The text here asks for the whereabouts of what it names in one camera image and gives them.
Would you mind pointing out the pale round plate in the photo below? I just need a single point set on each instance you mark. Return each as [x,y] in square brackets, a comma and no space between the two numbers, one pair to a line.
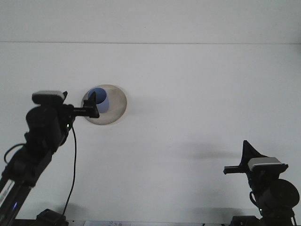
[116,106]

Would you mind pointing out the pale blue cup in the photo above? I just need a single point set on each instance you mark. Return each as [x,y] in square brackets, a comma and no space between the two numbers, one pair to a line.
[103,103]

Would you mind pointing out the white printed paper sheet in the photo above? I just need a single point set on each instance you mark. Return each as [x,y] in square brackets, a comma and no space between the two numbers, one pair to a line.
[113,223]

